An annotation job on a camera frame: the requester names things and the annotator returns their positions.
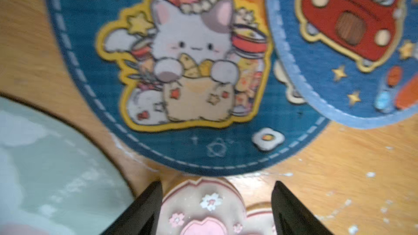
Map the pink flower coaster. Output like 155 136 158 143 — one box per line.
156 177 278 235

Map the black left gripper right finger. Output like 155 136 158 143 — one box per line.
271 181 332 235

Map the blue cartoon animals coaster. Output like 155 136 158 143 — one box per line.
45 0 329 176

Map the blue red car coaster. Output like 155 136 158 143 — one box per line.
266 0 418 129

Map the green bunny round coaster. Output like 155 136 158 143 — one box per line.
1 98 134 235

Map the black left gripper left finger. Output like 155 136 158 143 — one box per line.
102 181 163 235

